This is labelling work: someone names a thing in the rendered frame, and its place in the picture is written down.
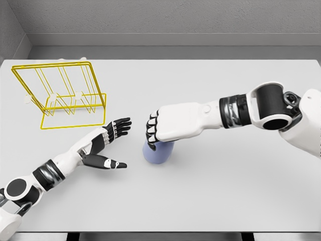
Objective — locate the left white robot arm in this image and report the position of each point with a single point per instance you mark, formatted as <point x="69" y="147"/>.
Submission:
<point x="37" y="180"/>

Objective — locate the light blue cup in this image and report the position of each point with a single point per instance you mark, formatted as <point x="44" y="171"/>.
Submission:
<point x="158" y="153"/>

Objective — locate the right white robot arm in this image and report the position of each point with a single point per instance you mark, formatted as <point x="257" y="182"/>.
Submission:
<point x="263" y="113"/>

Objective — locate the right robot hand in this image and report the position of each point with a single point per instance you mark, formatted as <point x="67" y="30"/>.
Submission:
<point x="173" y="123"/>

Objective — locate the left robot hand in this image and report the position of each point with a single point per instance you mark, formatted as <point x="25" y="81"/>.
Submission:
<point x="96" y="145"/>

